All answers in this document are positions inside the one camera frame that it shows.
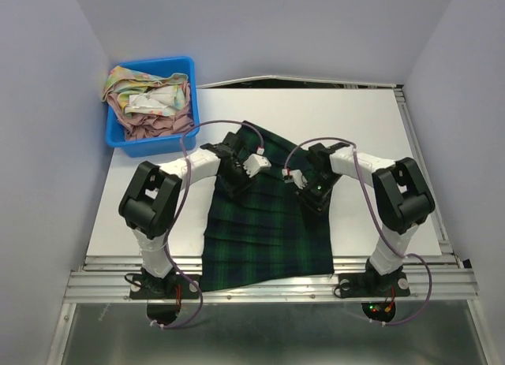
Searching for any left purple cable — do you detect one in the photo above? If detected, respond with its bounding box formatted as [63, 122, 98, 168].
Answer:
[151, 119, 266, 330]

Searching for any blue plastic bin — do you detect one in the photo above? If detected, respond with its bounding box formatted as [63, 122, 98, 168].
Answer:
[102, 56, 200, 157]

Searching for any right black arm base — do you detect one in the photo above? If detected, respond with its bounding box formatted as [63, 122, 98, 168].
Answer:
[334, 272, 410, 300]

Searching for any dusty pink skirt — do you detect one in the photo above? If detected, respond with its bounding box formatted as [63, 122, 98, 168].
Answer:
[108, 84, 194, 140]

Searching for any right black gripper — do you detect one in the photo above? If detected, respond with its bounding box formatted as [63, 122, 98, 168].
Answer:
[292, 171, 342, 227]

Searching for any green plaid skirt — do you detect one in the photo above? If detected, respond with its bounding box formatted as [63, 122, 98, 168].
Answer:
[200, 125, 334, 292]

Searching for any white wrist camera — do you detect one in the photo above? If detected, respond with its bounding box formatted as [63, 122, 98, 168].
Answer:
[282, 168, 308, 190]
[242, 147, 271, 178]

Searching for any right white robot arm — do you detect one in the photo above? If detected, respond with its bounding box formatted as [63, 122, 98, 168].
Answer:
[282, 139, 436, 299]

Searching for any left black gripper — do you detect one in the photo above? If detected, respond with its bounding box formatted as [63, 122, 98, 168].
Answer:
[220, 159, 258, 201]

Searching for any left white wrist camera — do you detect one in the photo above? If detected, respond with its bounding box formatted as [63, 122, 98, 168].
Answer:
[242, 147, 271, 178]

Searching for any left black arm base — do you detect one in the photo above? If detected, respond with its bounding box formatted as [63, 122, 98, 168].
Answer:
[124, 273, 199, 300]

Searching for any pastel floral skirt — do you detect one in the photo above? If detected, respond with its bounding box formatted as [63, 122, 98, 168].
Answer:
[102, 66, 191, 117]

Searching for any aluminium rail frame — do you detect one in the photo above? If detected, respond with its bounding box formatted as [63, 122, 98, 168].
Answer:
[47, 80, 490, 365]

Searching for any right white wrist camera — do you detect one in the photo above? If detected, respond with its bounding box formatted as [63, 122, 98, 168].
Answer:
[282, 168, 308, 190]

